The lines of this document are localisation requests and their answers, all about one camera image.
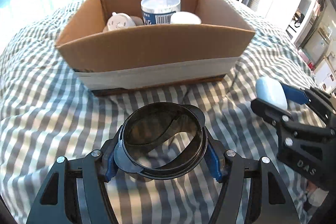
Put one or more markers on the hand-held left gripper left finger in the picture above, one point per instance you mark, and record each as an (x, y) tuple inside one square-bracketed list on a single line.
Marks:
[(110, 163)]

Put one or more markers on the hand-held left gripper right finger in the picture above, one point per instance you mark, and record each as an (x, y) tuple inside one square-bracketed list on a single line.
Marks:
[(214, 161)]

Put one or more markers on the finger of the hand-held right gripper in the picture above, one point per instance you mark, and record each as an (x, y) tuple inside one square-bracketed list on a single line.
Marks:
[(295, 95), (270, 112)]

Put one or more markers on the light blue oval case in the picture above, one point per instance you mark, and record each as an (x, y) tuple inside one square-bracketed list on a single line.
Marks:
[(270, 92)]

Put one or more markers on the dark translucent round lid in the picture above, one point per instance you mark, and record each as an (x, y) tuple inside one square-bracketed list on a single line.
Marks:
[(162, 172)]

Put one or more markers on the brown cardboard box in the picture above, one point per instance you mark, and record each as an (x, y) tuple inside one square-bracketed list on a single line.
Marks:
[(147, 50)]

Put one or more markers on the white hair dryer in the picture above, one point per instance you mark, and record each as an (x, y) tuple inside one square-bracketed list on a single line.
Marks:
[(185, 18)]

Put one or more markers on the white round plastic object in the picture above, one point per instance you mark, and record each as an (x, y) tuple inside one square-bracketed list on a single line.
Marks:
[(118, 22)]

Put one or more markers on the pink plastic stool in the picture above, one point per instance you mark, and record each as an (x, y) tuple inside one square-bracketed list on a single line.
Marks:
[(304, 57)]

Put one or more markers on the grey checkered blanket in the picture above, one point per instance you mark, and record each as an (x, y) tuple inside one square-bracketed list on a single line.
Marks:
[(52, 108)]

